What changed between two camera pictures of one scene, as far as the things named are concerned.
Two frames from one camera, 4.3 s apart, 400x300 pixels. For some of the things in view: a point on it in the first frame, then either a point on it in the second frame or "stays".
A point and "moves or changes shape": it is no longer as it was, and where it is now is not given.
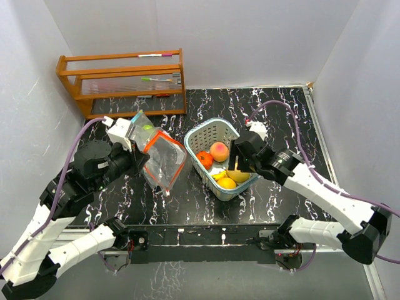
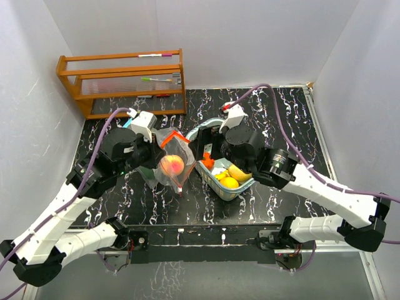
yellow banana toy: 215,177 stays
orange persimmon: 205,159 stays
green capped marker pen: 145,79 stays
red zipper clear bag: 167,157 moves or changes shape
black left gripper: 137,157 to 155,152
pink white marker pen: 154,55 stays
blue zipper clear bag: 141,130 moves or changes shape
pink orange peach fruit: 219,152 moves or changes shape
